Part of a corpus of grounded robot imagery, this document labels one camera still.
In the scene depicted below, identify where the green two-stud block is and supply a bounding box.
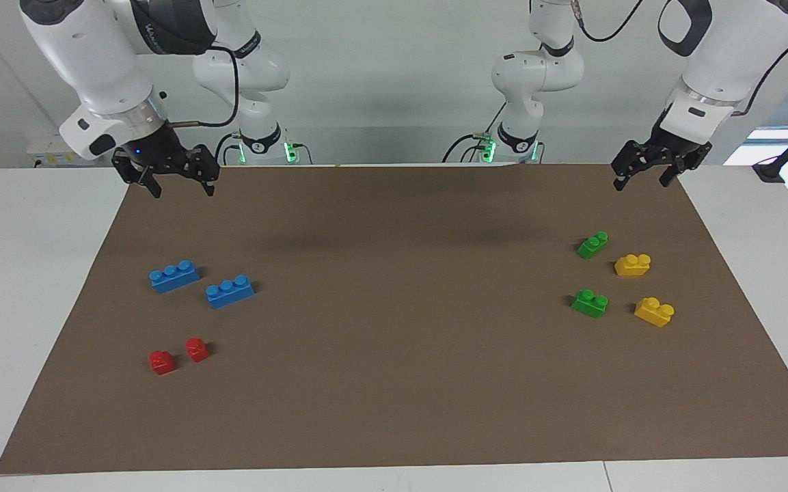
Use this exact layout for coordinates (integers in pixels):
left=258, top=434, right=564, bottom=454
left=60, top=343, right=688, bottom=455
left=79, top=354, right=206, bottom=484
left=577, top=231, right=609, bottom=260
left=571, top=289, right=609, bottom=319

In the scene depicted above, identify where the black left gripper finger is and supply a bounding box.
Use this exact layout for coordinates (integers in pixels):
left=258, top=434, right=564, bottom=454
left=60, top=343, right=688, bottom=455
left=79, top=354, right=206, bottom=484
left=659, top=156, right=703, bottom=189
left=611, top=139, right=661, bottom=192

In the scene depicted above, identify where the black base cable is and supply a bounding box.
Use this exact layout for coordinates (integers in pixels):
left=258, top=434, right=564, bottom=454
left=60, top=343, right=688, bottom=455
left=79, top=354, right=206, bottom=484
left=441, top=102, right=508, bottom=165
left=213, top=132, right=241, bottom=167

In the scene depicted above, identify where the yellow two-stud block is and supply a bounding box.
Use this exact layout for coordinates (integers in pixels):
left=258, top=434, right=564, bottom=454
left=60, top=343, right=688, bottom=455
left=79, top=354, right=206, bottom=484
left=614, top=254, right=652, bottom=277
left=634, top=297, right=675, bottom=328

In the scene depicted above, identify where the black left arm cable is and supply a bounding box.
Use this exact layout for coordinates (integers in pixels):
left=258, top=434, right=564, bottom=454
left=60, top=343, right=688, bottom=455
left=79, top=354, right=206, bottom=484
left=574, top=0, right=788, bottom=118

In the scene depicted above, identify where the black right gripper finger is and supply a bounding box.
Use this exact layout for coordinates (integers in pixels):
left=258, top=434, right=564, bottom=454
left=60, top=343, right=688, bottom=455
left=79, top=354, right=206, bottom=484
left=112, top=153, right=163, bottom=200
left=184, top=144, right=221, bottom=198

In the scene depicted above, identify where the blue three-stud block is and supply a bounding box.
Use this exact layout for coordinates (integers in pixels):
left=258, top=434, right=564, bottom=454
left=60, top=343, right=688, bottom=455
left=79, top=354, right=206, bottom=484
left=205, top=275, right=256, bottom=310
left=150, top=260, right=201, bottom=295

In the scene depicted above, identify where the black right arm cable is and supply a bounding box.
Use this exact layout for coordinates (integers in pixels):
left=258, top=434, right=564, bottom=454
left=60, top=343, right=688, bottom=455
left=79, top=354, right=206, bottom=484
left=161, top=41, right=241, bottom=130

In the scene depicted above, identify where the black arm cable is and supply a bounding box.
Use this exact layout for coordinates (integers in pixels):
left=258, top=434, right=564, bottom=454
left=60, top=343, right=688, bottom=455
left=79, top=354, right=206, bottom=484
left=161, top=41, right=241, bottom=130
left=574, top=0, right=788, bottom=118

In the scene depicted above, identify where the brown table mat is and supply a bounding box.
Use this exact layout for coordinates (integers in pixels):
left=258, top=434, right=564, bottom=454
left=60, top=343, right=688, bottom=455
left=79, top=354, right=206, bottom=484
left=0, top=164, right=788, bottom=475

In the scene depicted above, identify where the white cardboard box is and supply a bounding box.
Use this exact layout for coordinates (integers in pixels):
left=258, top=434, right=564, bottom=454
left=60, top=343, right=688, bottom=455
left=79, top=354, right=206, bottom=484
left=27, top=135, right=81, bottom=169

